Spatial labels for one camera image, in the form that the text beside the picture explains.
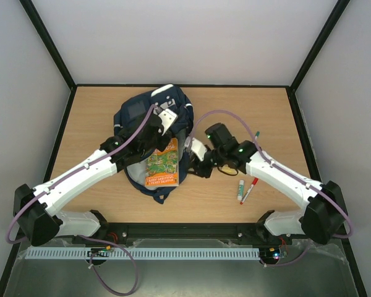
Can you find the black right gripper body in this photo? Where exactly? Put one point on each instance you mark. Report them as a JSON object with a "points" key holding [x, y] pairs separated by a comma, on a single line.
{"points": [[204, 167]]}

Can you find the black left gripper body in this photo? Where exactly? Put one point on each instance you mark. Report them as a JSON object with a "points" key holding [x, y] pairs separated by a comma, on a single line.
{"points": [[149, 146]]}

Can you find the orange Treehouse book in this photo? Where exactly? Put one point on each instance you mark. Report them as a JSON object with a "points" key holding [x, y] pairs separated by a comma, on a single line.
{"points": [[162, 168]]}

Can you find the navy blue student backpack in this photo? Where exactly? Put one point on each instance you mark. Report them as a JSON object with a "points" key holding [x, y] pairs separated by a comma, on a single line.
{"points": [[133, 116]]}

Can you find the yellow highlighter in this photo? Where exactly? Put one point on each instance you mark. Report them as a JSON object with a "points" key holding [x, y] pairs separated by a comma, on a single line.
{"points": [[229, 170]]}

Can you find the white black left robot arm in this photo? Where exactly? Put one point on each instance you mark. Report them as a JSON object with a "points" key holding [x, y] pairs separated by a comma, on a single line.
{"points": [[39, 210]]}

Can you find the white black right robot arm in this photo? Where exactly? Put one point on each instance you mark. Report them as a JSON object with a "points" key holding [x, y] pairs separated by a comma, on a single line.
{"points": [[319, 217]]}

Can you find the green white glue stick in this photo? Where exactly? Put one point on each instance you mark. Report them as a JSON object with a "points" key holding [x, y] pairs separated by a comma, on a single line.
{"points": [[240, 190]]}

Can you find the red capped white marker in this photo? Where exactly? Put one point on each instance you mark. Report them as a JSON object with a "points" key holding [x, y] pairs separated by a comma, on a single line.
{"points": [[248, 191]]}

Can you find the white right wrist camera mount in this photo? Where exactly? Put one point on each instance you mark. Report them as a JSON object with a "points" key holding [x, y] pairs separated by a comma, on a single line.
{"points": [[193, 145]]}

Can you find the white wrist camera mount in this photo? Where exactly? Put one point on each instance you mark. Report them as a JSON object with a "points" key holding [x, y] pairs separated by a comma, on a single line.
{"points": [[193, 145], [168, 118]]}

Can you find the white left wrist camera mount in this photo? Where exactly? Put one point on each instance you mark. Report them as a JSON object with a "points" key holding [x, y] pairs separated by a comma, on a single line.
{"points": [[168, 118]]}

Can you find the black aluminium frame rail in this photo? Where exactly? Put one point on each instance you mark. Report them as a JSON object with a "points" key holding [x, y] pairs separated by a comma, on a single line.
{"points": [[123, 233]]}

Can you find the light blue slotted cable duct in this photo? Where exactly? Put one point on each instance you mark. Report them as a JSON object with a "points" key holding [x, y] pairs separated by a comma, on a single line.
{"points": [[142, 253]]}

